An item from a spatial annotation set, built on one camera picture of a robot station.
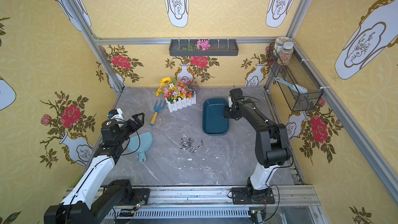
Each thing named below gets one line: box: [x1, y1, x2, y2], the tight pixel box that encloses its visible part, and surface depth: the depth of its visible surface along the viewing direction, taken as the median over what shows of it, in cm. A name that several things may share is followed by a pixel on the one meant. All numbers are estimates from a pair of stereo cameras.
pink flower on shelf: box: [194, 39, 211, 51], surface depth 90 cm
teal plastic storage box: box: [202, 97, 230, 136], surface depth 99 cm
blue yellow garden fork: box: [150, 99, 167, 126], surface depth 108 cm
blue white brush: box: [274, 76, 309, 94], surface depth 75 cm
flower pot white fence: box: [154, 76, 200, 114], surface depth 100 cm
